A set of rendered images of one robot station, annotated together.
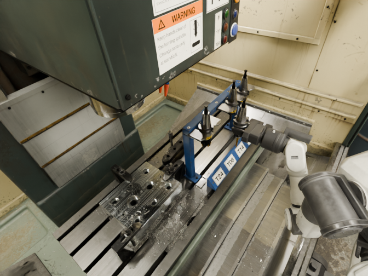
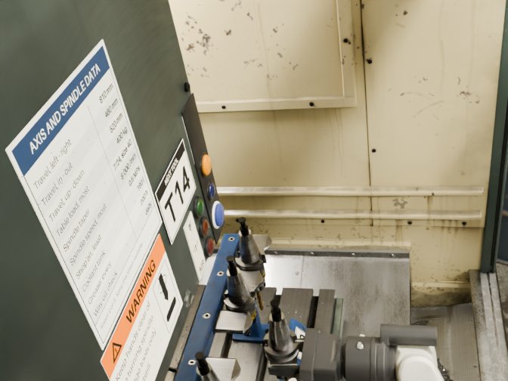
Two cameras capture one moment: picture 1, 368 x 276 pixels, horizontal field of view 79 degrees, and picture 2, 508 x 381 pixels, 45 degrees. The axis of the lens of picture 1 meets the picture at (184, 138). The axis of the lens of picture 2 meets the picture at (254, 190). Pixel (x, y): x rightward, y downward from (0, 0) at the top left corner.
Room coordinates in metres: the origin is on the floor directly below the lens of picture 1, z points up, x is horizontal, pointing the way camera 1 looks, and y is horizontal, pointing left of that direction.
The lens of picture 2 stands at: (0.06, 0.03, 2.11)
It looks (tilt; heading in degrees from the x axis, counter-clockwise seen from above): 37 degrees down; 337
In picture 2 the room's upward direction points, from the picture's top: 11 degrees counter-clockwise
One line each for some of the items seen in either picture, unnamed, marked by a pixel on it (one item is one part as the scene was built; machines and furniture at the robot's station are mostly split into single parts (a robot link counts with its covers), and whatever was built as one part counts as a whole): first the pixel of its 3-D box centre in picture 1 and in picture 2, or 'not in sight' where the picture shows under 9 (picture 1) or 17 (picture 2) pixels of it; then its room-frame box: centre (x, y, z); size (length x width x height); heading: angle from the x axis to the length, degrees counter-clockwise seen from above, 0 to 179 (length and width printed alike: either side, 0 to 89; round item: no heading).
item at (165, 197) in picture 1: (142, 196); not in sight; (0.56, 0.21, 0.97); 0.29 x 0.23 x 0.05; 139
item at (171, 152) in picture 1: (178, 149); not in sight; (0.86, 0.04, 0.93); 0.26 x 0.05 x 0.06; 144
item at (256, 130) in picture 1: (261, 135); (337, 359); (0.65, -0.32, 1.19); 0.13 x 0.12 x 0.10; 139
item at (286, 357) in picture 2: (240, 121); (281, 345); (0.72, -0.25, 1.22); 0.06 x 0.06 x 0.03
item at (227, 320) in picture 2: (225, 108); (233, 321); (0.82, -0.20, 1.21); 0.07 x 0.05 x 0.01; 49
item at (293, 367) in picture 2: (237, 132); (285, 372); (0.69, -0.23, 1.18); 0.06 x 0.02 x 0.03; 49
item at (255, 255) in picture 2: (243, 83); (247, 244); (0.95, -0.31, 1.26); 0.04 x 0.04 x 0.07
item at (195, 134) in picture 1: (198, 135); not in sight; (0.66, -0.06, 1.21); 0.07 x 0.05 x 0.01; 49
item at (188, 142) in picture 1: (189, 156); not in sight; (0.69, -0.02, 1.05); 0.10 x 0.05 x 0.30; 49
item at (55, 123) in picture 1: (76, 125); not in sight; (0.87, 0.52, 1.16); 0.48 x 0.05 x 0.51; 139
